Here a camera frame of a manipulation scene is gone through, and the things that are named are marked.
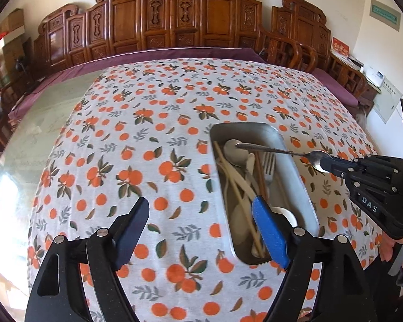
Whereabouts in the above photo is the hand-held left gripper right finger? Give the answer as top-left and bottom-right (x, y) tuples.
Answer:
(251, 195), (378, 322)

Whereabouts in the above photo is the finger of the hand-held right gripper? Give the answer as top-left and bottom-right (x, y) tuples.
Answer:
(331, 168), (358, 180)
(322, 156), (361, 169)

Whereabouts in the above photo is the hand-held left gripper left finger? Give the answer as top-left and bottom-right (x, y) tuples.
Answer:
(24, 196), (150, 322)

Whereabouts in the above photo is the white rice spoon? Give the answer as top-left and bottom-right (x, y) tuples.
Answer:
(272, 207), (298, 229)
(229, 153), (256, 246)
(223, 138), (250, 167)

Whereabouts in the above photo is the metal tray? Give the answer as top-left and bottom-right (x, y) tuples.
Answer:
(209, 122), (320, 265)

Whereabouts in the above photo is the metal spoon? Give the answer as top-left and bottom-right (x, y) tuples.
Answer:
(235, 142), (333, 174)

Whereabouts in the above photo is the metal fork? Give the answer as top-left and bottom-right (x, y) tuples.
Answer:
(261, 152), (276, 200)

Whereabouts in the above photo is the wooden chopsticks pair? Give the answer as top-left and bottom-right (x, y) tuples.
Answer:
(213, 140), (267, 258)

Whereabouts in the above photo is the wooden side table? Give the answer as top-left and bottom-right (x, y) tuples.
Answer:
(328, 52), (377, 105)

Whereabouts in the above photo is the white device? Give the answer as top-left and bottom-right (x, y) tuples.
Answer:
(363, 66), (385, 86)

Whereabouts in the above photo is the orange print tablecloth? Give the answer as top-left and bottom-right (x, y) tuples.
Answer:
(26, 58), (387, 322)

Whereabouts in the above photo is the person's dark clothing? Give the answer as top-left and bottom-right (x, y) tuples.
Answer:
(366, 251), (403, 322)

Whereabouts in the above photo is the round-back wooden chair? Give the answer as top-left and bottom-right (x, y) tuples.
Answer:
(258, 28), (303, 72)
(299, 44), (319, 74)

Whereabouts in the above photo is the red box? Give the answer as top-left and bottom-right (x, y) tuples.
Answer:
(331, 37), (350, 57)

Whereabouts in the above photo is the carved wooden armchair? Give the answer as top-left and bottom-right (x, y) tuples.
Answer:
(272, 0), (332, 61)
(32, 4), (89, 72)

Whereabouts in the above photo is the large carved wooden sofa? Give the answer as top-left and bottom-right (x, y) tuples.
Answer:
(87, 0), (263, 57)

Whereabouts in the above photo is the cardboard box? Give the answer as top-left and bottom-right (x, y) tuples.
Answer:
(0, 8), (25, 37)

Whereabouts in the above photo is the white wall panel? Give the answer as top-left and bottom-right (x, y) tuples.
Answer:
(373, 77), (403, 123)

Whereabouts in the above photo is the green wall sign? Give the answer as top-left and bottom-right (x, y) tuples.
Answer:
(369, 0), (402, 32)

